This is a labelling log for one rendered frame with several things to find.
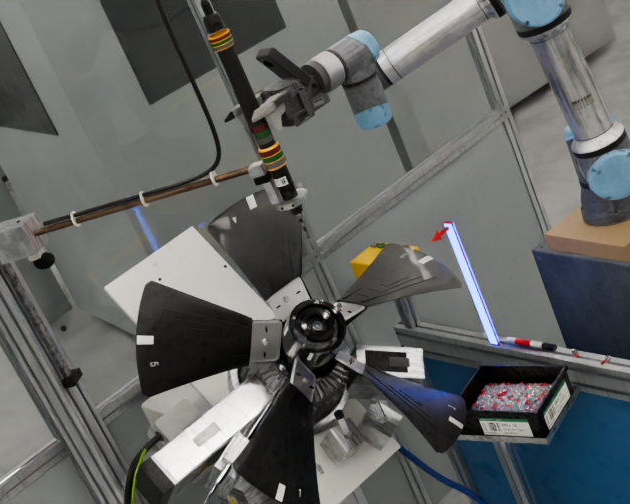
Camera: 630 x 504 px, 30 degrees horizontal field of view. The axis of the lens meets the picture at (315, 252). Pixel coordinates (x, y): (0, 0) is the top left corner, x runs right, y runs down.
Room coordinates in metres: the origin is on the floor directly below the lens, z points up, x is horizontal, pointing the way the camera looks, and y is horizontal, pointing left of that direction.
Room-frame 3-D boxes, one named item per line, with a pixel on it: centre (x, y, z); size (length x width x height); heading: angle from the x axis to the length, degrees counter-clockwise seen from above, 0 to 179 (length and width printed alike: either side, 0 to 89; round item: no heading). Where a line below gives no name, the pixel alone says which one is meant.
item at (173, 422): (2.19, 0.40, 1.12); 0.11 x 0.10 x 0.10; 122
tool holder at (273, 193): (2.24, 0.01, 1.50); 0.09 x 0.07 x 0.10; 67
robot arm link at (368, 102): (2.40, -0.23, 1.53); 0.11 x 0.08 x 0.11; 172
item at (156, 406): (2.63, 0.47, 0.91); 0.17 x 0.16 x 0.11; 32
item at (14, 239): (2.48, 0.58, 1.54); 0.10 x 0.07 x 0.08; 67
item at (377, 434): (2.22, 0.03, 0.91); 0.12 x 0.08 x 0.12; 32
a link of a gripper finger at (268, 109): (2.21, -0.03, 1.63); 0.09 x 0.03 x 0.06; 144
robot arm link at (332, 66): (2.34, -0.16, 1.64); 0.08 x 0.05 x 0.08; 32
